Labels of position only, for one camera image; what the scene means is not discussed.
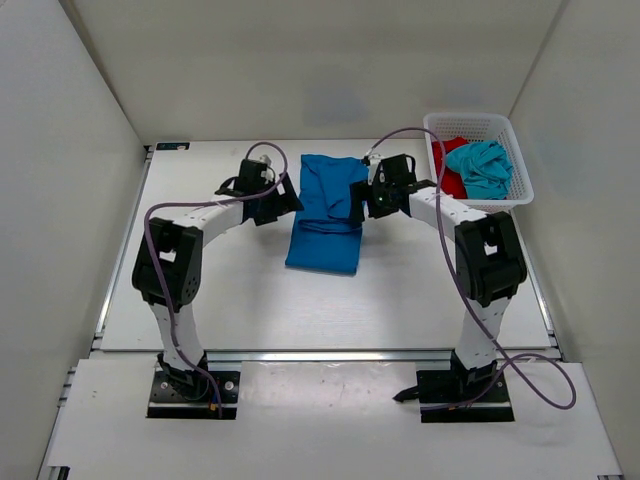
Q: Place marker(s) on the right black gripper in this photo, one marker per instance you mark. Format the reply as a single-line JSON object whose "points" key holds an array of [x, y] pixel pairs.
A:
{"points": [[361, 192]]}

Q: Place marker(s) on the dark label sticker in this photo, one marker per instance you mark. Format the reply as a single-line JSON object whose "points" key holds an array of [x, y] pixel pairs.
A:
{"points": [[172, 146]]}

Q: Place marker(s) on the blue t shirt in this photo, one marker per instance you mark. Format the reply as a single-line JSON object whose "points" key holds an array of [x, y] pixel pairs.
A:
{"points": [[323, 238]]}

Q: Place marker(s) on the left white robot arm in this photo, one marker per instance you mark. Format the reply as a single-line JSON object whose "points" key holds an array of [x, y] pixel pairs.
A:
{"points": [[168, 267]]}

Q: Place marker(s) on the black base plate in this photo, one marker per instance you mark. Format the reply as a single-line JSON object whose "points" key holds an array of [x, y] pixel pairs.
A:
{"points": [[441, 401], [169, 399]]}

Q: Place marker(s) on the teal t shirt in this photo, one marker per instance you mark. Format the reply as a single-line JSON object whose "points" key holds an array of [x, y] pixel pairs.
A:
{"points": [[485, 169]]}

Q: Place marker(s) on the red t shirt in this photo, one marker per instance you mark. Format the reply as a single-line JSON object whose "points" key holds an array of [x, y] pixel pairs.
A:
{"points": [[452, 183]]}

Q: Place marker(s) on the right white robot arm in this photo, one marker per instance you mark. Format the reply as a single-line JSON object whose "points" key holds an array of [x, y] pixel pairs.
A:
{"points": [[486, 262]]}

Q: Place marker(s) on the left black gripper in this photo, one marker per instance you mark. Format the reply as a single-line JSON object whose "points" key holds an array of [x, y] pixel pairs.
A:
{"points": [[283, 203]]}

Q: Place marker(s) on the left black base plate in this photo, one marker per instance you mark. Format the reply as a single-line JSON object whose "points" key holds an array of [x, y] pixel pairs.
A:
{"points": [[169, 399]]}

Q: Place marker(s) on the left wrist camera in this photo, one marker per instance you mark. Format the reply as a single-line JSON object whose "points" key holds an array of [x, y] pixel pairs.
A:
{"points": [[254, 176]]}

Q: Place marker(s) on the white plastic basket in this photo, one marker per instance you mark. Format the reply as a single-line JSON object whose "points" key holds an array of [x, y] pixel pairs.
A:
{"points": [[481, 127]]}

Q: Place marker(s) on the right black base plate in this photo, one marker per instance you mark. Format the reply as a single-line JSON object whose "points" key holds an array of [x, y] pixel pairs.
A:
{"points": [[441, 401]]}

